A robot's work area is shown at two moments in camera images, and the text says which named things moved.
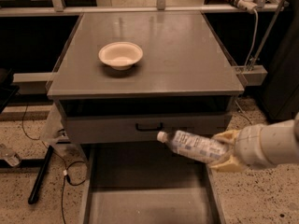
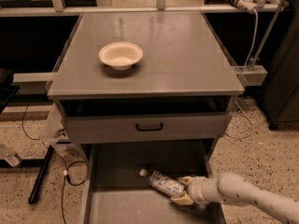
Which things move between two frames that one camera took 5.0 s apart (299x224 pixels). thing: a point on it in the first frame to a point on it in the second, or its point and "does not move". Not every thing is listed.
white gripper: (252, 147) to (195, 189)
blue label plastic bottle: (195, 147) to (163, 183)
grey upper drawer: (136, 127) does not move
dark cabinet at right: (280, 95) does not move
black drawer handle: (149, 129) does not move
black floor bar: (38, 180) does not move
